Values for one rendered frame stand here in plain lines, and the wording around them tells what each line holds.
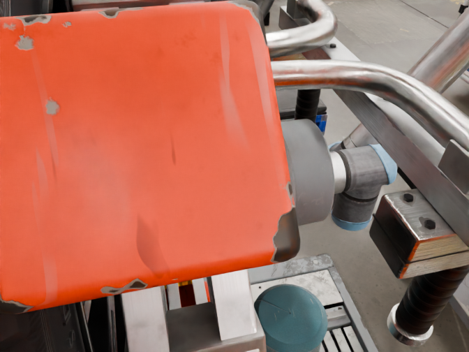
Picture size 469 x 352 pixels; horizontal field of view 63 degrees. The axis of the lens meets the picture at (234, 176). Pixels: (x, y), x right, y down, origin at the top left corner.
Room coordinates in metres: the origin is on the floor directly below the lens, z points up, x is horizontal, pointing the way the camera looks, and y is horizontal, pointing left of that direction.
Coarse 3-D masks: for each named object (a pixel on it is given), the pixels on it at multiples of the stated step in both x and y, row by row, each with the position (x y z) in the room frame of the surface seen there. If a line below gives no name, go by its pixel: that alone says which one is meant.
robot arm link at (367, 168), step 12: (348, 156) 0.61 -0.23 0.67; (360, 156) 0.61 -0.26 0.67; (372, 156) 0.62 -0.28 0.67; (384, 156) 0.62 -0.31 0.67; (348, 168) 0.59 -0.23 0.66; (360, 168) 0.59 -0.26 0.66; (372, 168) 0.60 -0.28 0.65; (384, 168) 0.60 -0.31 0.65; (396, 168) 0.61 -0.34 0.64; (348, 180) 0.58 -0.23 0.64; (360, 180) 0.58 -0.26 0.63; (372, 180) 0.59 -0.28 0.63; (384, 180) 0.59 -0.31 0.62; (348, 192) 0.60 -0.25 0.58; (360, 192) 0.59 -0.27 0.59; (372, 192) 0.59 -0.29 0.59
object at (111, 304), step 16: (48, 0) 0.24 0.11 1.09; (64, 0) 0.41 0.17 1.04; (80, 304) 0.10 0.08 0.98; (96, 304) 0.19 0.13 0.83; (112, 304) 0.20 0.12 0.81; (80, 320) 0.10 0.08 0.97; (96, 320) 0.18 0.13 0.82; (112, 320) 0.19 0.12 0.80; (96, 336) 0.17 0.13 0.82; (112, 336) 0.18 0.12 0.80
